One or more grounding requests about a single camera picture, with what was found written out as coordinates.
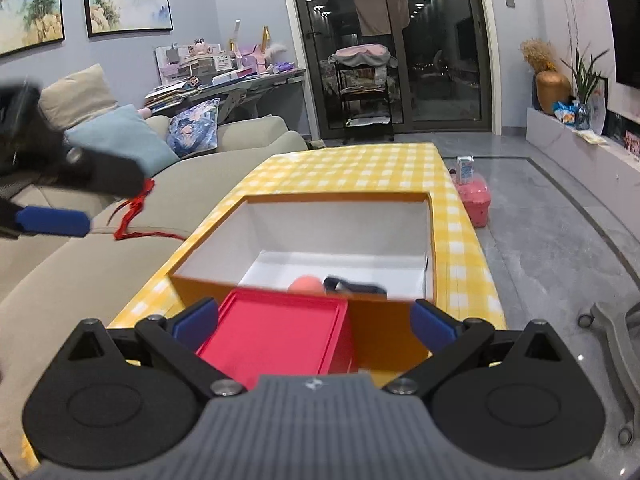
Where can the white milk carton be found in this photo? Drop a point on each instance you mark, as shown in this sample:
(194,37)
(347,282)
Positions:
(465,170)

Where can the pile of desk clutter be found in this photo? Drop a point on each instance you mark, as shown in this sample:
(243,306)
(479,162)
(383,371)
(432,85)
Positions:
(210,65)

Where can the wide landscape painting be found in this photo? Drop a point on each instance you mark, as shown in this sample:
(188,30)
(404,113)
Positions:
(30,5)

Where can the light blue cushion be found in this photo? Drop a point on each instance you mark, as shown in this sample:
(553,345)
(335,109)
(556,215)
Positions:
(125,135)

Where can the colourful printed card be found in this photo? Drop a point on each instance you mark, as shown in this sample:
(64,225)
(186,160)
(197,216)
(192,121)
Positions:
(632,145)

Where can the beige cushion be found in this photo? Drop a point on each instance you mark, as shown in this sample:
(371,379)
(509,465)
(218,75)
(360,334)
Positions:
(80,95)

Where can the hanging brown towel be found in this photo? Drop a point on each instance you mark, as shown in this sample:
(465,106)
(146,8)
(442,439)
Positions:
(380,10)

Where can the green plant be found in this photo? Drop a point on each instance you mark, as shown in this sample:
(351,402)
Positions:
(585,80)

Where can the dried yellow flowers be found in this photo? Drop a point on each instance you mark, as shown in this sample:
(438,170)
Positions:
(537,55)

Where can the red ribbon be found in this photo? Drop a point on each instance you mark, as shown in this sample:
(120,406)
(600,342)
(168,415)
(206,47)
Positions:
(131,215)

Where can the gold vase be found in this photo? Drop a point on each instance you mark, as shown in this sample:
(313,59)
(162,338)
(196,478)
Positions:
(550,92)

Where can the yellow paper packet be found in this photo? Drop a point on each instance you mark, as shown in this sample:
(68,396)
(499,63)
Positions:
(591,137)

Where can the clear box with red lid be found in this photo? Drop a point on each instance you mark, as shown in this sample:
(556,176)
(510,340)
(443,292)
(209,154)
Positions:
(275,335)

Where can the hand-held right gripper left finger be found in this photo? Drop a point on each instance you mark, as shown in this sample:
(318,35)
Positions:
(195,322)

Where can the blue snack packet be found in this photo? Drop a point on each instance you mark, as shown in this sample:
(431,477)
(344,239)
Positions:
(565,112)

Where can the pink bucket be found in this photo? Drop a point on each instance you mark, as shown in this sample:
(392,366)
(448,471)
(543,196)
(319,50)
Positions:
(472,202)

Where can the glass balcony door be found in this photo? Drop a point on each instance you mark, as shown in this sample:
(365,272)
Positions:
(450,85)

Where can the pink ball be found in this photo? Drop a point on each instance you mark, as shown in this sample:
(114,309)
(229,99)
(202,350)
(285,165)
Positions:
(305,284)

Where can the black television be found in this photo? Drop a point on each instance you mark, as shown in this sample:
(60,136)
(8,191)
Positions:
(625,25)

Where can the white low cabinet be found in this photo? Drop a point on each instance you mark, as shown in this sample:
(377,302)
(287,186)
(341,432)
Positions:
(575,155)

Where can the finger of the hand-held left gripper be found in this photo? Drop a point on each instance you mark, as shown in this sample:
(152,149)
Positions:
(50,222)
(110,175)

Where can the orange cardboard box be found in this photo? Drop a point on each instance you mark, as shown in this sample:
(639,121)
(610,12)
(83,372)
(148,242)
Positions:
(380,337)

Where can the grey desk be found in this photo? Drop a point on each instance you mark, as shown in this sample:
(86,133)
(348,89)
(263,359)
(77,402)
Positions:
(260,82)

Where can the grey office chair base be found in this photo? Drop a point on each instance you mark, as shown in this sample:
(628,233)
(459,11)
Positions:
(617,335)

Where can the black trolley cart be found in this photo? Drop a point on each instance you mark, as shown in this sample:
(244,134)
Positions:
(341,100)

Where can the beige sofa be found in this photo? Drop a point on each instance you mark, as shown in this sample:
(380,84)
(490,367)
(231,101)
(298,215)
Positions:
(100,270)

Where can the blue printed cushion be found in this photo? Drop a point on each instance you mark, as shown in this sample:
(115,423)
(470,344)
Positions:
(192,127)

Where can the pink cloth bundle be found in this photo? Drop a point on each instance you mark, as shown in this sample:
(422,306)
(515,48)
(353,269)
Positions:
(365,56)

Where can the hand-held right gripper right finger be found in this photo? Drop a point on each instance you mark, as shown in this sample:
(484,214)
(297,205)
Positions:
(430,327)

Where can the yellow checked tablecloth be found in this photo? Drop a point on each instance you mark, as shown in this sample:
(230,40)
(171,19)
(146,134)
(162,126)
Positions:
(350,170)

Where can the blue glass vase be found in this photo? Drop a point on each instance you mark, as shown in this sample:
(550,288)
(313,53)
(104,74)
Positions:
(583,116)

